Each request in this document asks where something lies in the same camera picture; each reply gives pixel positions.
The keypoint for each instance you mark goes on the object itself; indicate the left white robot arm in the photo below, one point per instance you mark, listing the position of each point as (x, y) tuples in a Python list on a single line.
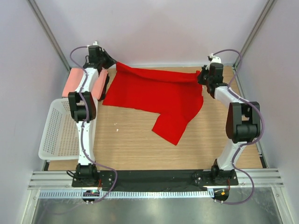
[(83, 104)]

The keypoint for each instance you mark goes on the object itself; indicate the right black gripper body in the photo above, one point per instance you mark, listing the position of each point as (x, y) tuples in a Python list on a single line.
[(210, 80)]

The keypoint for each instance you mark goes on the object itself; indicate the right aluminium frame post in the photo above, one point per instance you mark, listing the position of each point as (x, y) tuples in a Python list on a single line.
[(269, 5)]

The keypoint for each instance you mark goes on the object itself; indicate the aluminium front rail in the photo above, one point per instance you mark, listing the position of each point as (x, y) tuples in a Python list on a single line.
[(262, 177)]

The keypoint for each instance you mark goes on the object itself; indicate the folded black t-shirt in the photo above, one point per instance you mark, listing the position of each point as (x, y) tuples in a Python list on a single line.
[(103, 94)]

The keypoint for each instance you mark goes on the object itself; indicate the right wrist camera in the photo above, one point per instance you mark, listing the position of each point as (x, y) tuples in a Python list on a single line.
[(214, 59)]

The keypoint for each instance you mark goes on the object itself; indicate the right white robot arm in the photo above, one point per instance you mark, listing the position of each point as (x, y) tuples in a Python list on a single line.
[(243, 125)]

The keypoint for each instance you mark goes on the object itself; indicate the white slotted cable duct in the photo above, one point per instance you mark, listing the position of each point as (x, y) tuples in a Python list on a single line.
[(93, 194)]

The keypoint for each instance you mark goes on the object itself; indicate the red t-shirt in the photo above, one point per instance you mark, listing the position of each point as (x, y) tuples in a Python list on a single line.
[(175, 96)]

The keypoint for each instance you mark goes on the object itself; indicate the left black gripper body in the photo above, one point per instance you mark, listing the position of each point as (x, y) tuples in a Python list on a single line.
[(99, 59)]

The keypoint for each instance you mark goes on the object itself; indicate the aluminium frame post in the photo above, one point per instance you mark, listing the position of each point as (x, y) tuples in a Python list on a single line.
[(269, 5), (44, 25)]

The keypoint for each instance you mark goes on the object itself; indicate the white perforated plastic basket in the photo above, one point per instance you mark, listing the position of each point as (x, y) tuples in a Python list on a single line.
[(61, 138)]

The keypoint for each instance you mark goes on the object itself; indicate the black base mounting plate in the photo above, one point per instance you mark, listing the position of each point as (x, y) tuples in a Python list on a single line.
[(155, 180)]

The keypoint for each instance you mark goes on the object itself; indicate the left aluminium frame post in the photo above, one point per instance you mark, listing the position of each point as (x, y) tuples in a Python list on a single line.
[(44, 25)]

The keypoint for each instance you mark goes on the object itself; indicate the folded pink t-shirt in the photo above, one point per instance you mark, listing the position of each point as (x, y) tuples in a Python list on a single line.
[(74, 79)]

